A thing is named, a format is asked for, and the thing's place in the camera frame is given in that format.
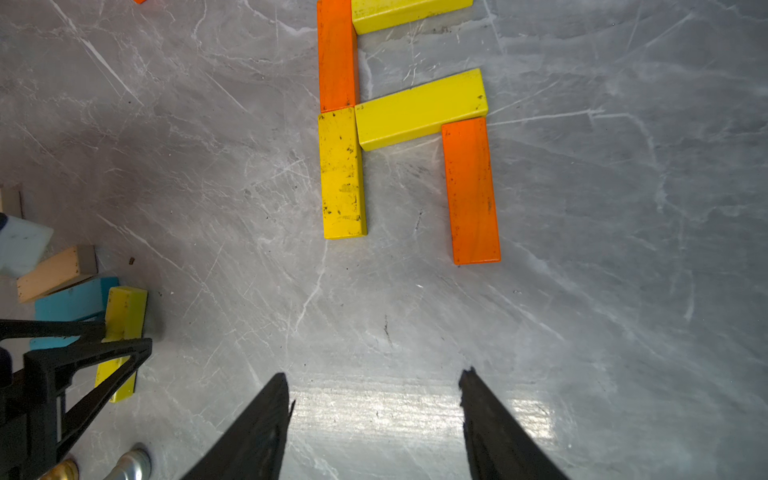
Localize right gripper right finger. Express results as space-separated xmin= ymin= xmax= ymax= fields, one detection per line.
xmin=459 ymin=368 xmax=567 ymax=480

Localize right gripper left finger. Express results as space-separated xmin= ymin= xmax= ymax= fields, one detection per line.
xmin=184 ymin=373 xmax=293 ymax=479

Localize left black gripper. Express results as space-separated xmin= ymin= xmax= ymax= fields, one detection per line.
xmin=0 ymin=319 xmax=153 ymax=479

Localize yellow block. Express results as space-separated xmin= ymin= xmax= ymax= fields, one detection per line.
xmin=351 ymin=0 xmax=474 ymax=35
xmin=94 ymin=286 xmax=148 ymax=403
xmin=318 ymin=107 xmax=367 ymax=240
xmin=355 ymin=68 xmax=488 ymax=151

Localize tan wooden block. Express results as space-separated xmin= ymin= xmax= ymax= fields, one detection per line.
xmin=17 ymin=245 xmax=98 ymax=303

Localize pale cream wooden block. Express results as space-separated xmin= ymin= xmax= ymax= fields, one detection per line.
xmin=0 ymin=186 xmax=23 ymax=218

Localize lower teal block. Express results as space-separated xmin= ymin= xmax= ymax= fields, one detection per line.
xmin=29 ymin=336 xmax=79 ymax=350

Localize upper teal block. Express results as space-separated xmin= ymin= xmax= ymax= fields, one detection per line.
xmin=34 ymin=277 xmax=120 ymax=322

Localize brass weight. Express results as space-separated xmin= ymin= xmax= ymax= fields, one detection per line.
xmin=39 ymin=458 xmax=80 ymax=480

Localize silver weight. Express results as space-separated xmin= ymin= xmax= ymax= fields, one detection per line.
xmin=104 ymin=446 xmax=152 ymax=480

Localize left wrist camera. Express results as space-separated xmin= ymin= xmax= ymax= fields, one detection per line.
xmin=0 ymin=213 xmax=54 ymax=278

